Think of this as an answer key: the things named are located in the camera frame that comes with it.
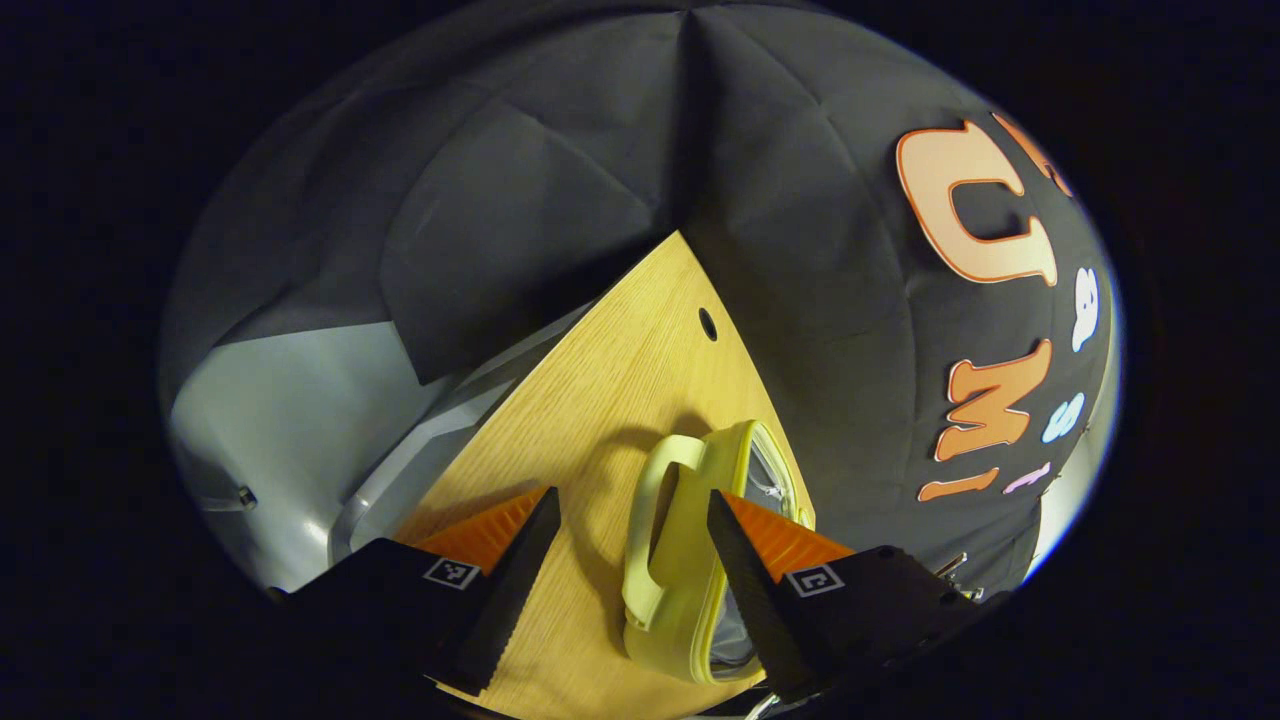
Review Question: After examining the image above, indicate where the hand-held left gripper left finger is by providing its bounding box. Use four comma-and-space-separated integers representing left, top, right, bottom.
285, 486, 562, 698

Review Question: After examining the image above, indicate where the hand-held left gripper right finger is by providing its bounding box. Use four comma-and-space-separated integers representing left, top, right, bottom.
706, 488, 986, 704

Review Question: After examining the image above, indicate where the grey metal table frame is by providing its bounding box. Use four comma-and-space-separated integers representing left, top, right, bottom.
328, 300, 601, 566

